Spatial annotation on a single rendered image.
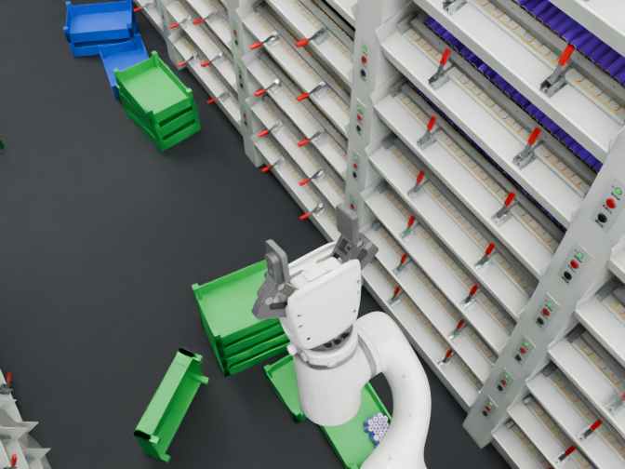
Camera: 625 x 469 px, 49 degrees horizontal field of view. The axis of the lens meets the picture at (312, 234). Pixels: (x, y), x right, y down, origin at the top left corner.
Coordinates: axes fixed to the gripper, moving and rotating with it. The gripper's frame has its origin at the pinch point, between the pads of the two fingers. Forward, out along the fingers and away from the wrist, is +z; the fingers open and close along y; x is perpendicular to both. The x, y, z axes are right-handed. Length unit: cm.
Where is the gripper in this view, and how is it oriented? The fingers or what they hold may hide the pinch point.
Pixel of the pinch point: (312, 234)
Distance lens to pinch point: 74.1
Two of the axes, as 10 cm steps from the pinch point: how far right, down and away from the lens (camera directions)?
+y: 8.2, -4.3, 3.8
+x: 5.7, 5.2, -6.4
